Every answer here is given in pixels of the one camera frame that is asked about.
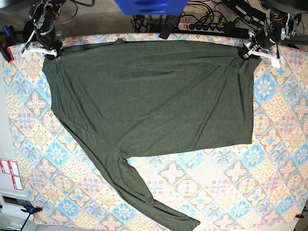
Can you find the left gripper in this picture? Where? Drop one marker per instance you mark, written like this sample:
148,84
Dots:
261,39

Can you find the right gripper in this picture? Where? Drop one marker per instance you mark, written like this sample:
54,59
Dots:
51,45

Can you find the dark green long-sleeve shirt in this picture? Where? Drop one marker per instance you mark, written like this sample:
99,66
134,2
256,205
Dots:
134,99

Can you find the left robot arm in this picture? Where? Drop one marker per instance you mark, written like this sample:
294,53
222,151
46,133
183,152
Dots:
284,17

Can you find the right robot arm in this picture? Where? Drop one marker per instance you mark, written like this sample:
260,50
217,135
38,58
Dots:
41,15

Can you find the black remote keypad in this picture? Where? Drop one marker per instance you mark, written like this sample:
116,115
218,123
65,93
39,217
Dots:
167,28

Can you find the red white label stickers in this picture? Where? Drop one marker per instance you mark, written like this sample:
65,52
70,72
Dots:
9,175

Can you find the blue plastic box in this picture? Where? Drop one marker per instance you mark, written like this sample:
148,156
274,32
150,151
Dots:
146,7

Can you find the patterned tile tablecloth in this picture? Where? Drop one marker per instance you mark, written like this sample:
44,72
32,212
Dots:
232,188

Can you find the blue clamp bottom left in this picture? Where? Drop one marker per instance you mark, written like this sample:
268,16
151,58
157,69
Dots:
30,211

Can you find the orange clamp bottom right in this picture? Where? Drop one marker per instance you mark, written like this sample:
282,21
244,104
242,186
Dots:
299,216

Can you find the white cabinet drawer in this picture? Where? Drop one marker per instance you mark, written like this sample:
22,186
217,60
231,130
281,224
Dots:
11,206

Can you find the white power strip red switch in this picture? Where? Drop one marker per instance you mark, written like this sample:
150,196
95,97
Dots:
200,27

